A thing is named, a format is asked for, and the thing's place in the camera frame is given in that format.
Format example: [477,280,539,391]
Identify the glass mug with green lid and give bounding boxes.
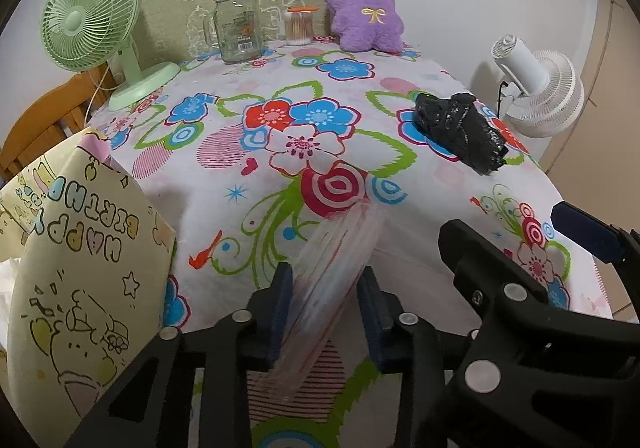
[201,0,266,65]

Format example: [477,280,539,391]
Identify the white standing fan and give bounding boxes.
[467,33,585,139]

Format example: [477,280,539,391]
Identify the yellow printed gift bag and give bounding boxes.
[0,126,177,444]

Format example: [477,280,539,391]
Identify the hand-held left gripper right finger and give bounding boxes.
[356,265,482,448]

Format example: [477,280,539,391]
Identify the green desk fan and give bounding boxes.
[41,0,181,111]

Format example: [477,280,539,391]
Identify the black plastic bag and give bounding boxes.
[414,91,510,177]

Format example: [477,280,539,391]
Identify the clear striped plastic packet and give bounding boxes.
[272,203,384,404]

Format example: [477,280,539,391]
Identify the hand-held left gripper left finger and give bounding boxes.
[65,260,296,448]

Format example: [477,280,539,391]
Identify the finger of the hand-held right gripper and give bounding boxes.
[437,218,640,448]
[550,200,640,275]

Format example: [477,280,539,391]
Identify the floral tablecloth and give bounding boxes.
[85,33,614,448]

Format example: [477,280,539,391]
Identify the cotton swab jar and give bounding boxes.
[283,6,319,47]

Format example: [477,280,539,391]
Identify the white desk fan cable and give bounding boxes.
[85,65,114,122]

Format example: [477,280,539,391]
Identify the purple plush bunny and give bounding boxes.
[319,0,407,54]

